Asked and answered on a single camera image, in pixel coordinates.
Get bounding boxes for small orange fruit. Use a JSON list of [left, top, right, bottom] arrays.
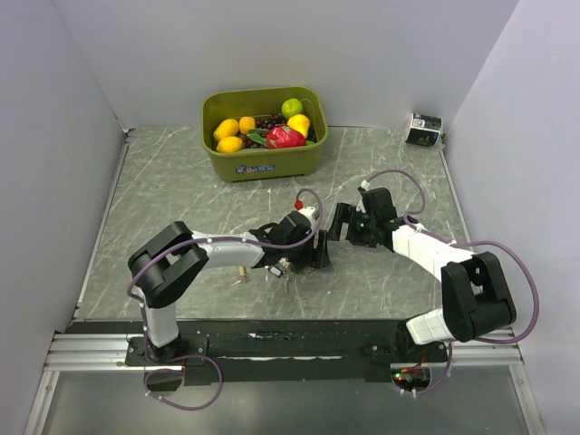
[[238, 116, 256, 135]]

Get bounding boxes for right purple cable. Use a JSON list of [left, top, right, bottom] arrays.
[[360, 169, 540, 399]]

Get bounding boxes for green apple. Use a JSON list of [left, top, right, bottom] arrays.
[[281, 98, 304, 120]]

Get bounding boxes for yellow mango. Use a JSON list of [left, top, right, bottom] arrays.
[[213, 119, 239, 142], [216, 136, 245, 154]]

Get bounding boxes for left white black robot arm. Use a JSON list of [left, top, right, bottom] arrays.
[[127, 207, 326, 364]]

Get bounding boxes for dark grape bunch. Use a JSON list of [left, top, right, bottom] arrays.
[[239, 113, 285, 149]]

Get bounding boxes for purple cable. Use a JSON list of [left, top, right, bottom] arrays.
[[360, 169, 540, 399], [126, 188, 324, 411]]

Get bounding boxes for yellow mango lower left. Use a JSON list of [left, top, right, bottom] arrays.
[[216, 136, 245, 154]]

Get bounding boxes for yellow mango upper left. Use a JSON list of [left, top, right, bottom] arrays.
[[213, 119, 239, 142]]

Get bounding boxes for olive green plastic bin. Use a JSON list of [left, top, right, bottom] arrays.
[[201, 86, 328, 182]]

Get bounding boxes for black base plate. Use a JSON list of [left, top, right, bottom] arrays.
[[125, 320, 449, 386]]

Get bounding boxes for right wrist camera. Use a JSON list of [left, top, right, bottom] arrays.
[[356, 179, 370, 213]]

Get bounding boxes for black key tag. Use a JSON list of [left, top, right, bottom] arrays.
[[269, 266, 283, 277]]

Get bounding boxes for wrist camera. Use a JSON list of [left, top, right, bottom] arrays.
[[356, 179, 370, 213], [294, 200, 320, 227]]

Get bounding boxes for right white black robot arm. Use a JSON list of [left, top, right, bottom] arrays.
[[327, 188, 517, 362]]

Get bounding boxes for brass key with yellow tag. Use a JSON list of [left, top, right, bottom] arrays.
[[231, 266, 249, 286]]

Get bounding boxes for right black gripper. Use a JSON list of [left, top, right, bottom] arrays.
[[326, 202, 377, 249]]

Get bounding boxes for black white roll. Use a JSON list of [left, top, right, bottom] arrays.
[[403, 112, 443, 148]]

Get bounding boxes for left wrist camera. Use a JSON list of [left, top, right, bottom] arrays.
[[294, 200, 320, 227]]

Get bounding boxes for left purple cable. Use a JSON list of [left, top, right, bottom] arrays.
[[126, 188, 324, 411]]

